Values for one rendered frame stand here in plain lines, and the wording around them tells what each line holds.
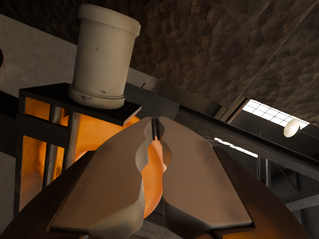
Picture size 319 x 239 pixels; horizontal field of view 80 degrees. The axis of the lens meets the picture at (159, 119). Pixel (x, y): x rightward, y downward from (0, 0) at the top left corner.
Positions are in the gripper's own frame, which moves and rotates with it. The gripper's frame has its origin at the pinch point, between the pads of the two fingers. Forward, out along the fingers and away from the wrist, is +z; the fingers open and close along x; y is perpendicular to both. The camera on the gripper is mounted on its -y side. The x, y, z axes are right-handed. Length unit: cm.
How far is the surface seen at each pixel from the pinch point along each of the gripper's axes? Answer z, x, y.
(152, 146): 5.6, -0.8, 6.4
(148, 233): 120, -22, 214
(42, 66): 98, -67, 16
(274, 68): 25.7, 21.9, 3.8
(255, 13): 8.9, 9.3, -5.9
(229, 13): 20.1, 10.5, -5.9
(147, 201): 4.0, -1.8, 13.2
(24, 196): 4.6, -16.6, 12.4
